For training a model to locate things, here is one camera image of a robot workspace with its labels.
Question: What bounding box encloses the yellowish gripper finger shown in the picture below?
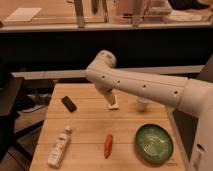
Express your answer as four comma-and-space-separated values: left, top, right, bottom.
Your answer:
105, 92, 116, 106

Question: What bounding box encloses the black eraser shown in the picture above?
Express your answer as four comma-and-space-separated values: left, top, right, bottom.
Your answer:
61, 96, 77, 112

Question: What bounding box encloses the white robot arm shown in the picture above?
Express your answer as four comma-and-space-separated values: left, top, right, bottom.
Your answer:
85, 50, 213, 171

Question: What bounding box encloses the white sponge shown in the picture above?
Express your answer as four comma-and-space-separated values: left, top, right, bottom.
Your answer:
107, 95, 119, 110

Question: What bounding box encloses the white paper cup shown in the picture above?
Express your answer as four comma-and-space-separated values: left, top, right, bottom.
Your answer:
136, 97, 150, 111

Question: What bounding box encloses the red carrot-shaped object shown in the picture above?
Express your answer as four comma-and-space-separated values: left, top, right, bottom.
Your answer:
104, 134, 113, 159

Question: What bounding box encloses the green plate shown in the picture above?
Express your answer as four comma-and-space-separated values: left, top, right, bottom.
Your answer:
135, 124, 174, 165

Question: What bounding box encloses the white tube bottle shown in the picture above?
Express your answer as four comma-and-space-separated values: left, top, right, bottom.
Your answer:
47, 126, 72, 168

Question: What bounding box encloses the black chair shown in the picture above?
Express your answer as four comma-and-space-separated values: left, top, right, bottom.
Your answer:
0, 77, 44, 162

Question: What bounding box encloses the white paper sheet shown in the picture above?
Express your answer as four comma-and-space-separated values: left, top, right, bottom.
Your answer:
5, 8, 41, 22

